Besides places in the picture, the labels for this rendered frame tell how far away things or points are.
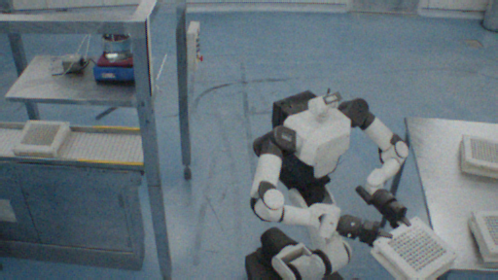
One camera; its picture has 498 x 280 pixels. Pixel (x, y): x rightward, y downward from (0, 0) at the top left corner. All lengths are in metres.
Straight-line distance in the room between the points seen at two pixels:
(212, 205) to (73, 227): 1.03
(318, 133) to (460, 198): 0.85
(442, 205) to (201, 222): 1.64
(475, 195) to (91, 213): 2.01
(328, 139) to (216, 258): 1.37
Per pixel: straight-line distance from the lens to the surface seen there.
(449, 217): 2.47
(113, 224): 2.90
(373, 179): 2.18
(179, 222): 3.45
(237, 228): 3.40
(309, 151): 2.12
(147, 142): 2.29
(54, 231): 3.11
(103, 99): 2.22
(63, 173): 2.66
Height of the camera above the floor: 2.53
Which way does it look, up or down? 38 degrees down
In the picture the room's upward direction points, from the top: 3 degrees clockwise
